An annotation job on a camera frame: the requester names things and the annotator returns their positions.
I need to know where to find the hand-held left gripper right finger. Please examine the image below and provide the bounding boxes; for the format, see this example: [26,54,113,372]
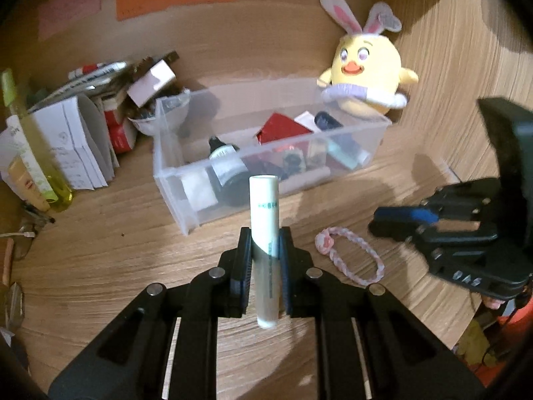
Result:
[278,226,487,400]

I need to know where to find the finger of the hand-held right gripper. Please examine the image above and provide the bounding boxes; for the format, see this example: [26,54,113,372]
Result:
[374,178,501,224]
[367,222,499,245]

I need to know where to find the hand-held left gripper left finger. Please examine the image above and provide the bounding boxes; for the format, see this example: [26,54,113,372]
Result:
[48,226,254,400]

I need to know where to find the pink braided bracelet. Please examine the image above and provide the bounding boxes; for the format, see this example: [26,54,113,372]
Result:
[315,226,384,287]

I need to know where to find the white green slim tube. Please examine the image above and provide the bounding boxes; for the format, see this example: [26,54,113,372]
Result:
[249,175,279,329]

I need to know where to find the small blue box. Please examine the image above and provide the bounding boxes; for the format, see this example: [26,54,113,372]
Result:
[326,137,371,171]

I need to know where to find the white bandage tape roll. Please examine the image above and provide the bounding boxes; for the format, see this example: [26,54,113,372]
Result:
[180,169,218,212]

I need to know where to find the dark green spray bottle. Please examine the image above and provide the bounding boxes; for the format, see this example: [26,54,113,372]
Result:
[207,135,251,208]

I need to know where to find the pink lip gloss tube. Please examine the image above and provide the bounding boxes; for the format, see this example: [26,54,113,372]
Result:
[279,168,330,184]

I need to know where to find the pale pink cosmetic tube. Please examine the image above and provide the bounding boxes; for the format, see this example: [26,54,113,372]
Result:
[293,110,322,134]

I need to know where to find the red foil packet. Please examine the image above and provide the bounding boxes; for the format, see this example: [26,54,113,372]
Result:
[255,112,314,146]

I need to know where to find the clear plastic storage bin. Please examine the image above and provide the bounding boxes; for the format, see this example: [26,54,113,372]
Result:
[152,77,393,236]

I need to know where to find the yellow cloth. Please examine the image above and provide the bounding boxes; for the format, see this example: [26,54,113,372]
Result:
[456,317,494,369]

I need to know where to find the yellow chick plush toy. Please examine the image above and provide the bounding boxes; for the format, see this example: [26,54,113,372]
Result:
[316,0,419,117]

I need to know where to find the white bowl of beads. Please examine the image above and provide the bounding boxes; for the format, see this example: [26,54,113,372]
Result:
[127,92,192,136]

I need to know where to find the red boxes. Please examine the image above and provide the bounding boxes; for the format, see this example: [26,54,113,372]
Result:
[102,104,138,155]

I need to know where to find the white folded paper sheets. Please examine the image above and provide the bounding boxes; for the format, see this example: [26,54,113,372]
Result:
[0,94,115,192]

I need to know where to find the small white pink box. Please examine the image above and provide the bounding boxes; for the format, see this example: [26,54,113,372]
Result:
[126,59,176,107]

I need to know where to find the eyeglasses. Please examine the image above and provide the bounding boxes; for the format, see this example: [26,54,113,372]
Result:
[23,202,57,226]

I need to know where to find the clear lens piece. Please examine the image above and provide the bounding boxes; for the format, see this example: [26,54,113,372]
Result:
[0,281,26,330]

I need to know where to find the yellow squeeze tube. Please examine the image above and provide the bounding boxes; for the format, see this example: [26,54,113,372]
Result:
[6,156,51,211]

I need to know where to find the tall light green spray bottle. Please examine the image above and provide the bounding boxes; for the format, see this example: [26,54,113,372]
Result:
[0,69,73,212]

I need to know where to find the wooden stick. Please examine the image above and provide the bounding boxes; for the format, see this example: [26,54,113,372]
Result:
[2,237,15,286]

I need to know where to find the stack of papers and booklets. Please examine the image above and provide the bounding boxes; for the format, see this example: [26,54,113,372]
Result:
[29,52,180,105]

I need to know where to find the red white marker pen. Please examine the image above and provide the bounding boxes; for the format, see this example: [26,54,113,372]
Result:
[68,63,107,79]

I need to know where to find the pink paper note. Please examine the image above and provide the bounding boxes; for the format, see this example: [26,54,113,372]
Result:
[37,0,103,40]

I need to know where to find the white cord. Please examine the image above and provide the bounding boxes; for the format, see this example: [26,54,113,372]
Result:
[0,228,37,240]

